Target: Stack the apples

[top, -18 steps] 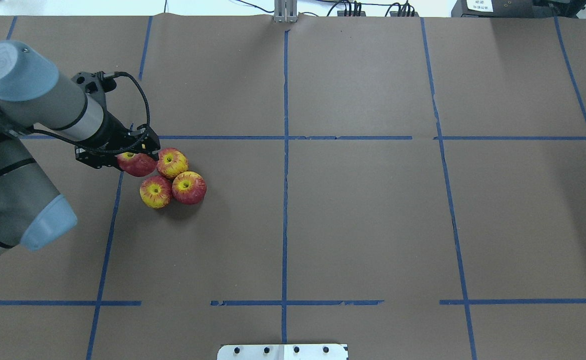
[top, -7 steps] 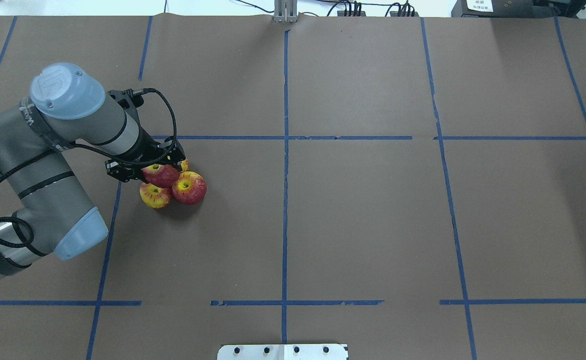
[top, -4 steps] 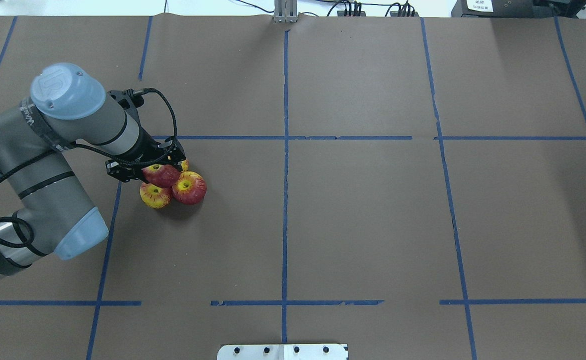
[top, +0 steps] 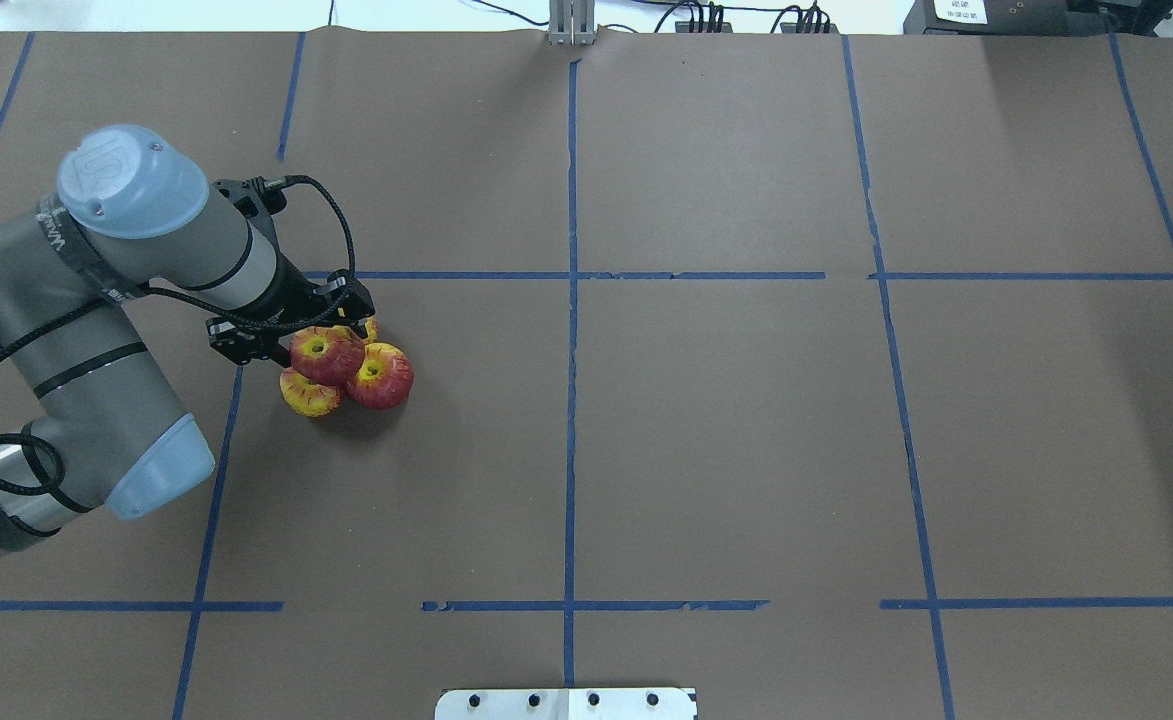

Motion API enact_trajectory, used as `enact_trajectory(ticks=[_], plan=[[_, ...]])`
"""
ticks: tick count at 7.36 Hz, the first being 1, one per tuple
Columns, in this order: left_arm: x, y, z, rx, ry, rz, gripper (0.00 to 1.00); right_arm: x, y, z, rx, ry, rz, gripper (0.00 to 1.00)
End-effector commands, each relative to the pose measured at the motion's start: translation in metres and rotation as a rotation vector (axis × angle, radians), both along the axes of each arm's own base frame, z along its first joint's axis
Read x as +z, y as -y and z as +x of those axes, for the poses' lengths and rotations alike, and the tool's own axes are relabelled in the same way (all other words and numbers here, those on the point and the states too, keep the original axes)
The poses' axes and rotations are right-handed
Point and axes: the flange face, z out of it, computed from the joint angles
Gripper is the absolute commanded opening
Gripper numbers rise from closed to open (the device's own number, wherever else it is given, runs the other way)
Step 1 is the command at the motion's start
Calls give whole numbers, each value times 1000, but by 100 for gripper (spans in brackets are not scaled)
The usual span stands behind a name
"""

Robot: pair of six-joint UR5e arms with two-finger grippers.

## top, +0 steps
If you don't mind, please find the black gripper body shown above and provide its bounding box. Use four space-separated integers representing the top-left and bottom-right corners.
237 252 331 325

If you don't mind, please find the lone red yellow apple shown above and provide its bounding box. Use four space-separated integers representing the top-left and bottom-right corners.
289 325 365 387

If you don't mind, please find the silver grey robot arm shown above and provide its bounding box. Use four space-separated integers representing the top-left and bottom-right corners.
0 124 374 559

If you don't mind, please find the red yellow apple front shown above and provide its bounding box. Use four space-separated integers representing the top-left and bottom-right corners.
359 315 379 345

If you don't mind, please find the red yellow apple left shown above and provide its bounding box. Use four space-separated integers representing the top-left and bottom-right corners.
345 342 414 410

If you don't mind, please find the red yellow apple rear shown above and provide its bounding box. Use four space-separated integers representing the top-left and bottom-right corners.
278 368 347 419

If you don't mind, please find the black device with label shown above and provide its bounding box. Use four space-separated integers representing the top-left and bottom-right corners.
901 1 1124 38

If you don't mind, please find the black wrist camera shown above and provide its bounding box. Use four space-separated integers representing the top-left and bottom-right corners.
212 176 286 247

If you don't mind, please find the grey metal clamp post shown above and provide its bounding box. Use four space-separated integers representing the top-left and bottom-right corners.
545 0 598 47

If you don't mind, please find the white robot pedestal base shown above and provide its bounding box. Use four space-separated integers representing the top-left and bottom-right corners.
434 687 699 719

